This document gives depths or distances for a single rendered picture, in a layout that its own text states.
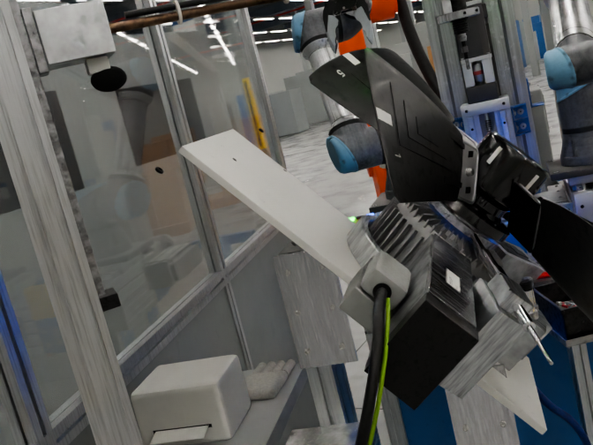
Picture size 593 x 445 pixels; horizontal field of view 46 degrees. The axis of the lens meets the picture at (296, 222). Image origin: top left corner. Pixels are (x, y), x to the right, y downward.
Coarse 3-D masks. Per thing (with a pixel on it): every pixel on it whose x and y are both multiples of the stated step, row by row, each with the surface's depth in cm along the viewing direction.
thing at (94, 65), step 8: (104, 56) 96; (88, 64) 95; (96, 64) 95; (104, 64) 96; (88, 72) 96; (96, 72) 96; (104, 72) 96; (112, 72) 96; (120, 72) 97; (96, 80) 96; (104, 80) 96; (112, 80) 96; (120, 80) 97; (96, 88) 97; (104, 88) 96; (112, 88) 97
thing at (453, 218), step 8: (440, 208) 111; (448, 208) 112; (448, 216) 110; (456, 216) 110; (456, 224) 109; (464, 224) 109; (464, 232) 109; (472, 232) 109; (480, 232) 111; (488, 240) 110; (488, 248) 111
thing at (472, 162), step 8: (464, 152) 105; (464, 160) 105; (472, 160) 107; (464, 168) 105; (472, 168) 107; (464, 176) 105; (472, 176) 107; (464, 184) 105; (472, 184) 107; (464, 192) 105; (472, 192) 107; (464, 200) 105; (472, 200) 107
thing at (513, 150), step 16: (480, 144) 111; (496, 144) 108; (512, 144) 116; (480, 160) 109; (496, 160) 107; (512, 160) 106; (528, 160) 106; (480, 176) 108; (496, 176) 107; (512, 176) 107; (528, 176) 107; (544, 176) 108; (480, 192) 110; (496, 192) 108; (512, 192) 108; (464, 208) 108; (480, 208) 110; (496, 208) 110; (480, 224) 108; (496, 224) 110; (496, 240) 111
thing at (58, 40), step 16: (96, 0) 93; (32, 16) 91; (48, 16) 91; (64, 16) 91; (80, 16) 92; (96, 16) 93; (32, 32) 91; (48, 32) 91; (64, 32) 92; (80, 32) 92; (96, 32) 93; (32, 48) 92; (48, 48) 91; (64, 48) 92; (80, 48) 92; (96, 48) 93; (112, 48) 94; (48, 64) 92; (64, 64) 95
